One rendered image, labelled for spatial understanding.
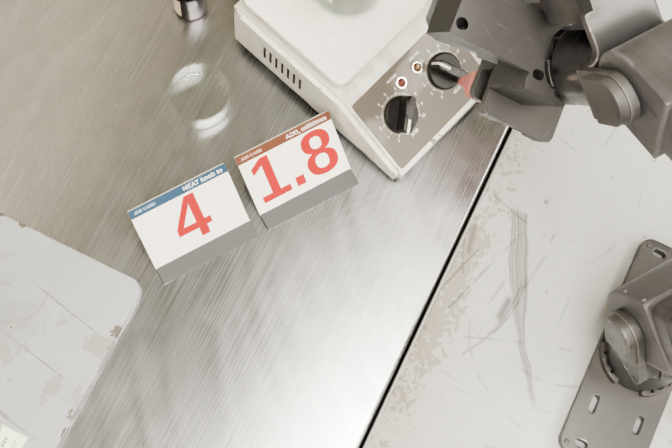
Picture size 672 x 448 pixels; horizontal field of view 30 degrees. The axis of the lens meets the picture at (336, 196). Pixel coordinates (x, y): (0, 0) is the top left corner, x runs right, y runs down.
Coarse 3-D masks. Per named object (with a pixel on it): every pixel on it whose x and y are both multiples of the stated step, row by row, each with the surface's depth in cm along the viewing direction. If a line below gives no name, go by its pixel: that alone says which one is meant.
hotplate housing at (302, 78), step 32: (256, 32) 106; (416, 32) 107; (288, 64) 106; (384, 64) 106; (320, 96) 106; (352, 96) 105; (352, 128) 106; (448, 128) 109; (384, 160) 107; (416, 160) 108
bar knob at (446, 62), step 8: (440, 56) 108; (448, 56) 108; (432, 64) 107; (440, 64) 106; (448, 64) 106; (456, 64) 108; (432, 72) 107; (440, 72) 107; (448, 72) 106; (456, 72) 107; (464, 72) 107; (432, 80) 108; (440, 80) 108; (448, 80) 108; (456, 80) 108; (440, 88) 108; (448, 88) 108
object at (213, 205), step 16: (224, 176) 106; (192, 192) 105; (208, 192) 106; (224, 192) 106; (160, 208) 104; (176, 208) 105; (192, 208) 106; (208, 208) 106; (224, 208) 107; (240, 208) 107; (144, 224) 104; (160, 224) 105; (176, 224) 105; (192, 224) 106; (208, 224) 106; (224, 224) 107; (160, 240) 105; (176, 240) 106; (192, 240) 106; (160, 256) 106
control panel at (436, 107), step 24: (432, 48) 108; (456, 48) 109; (408, 72) 107; (384, 96) 106; (432, 96) 108; (456, 96) 109; (384, 120) 106; (432, 120) 108; (384, 144) 106; (408, 144) 107
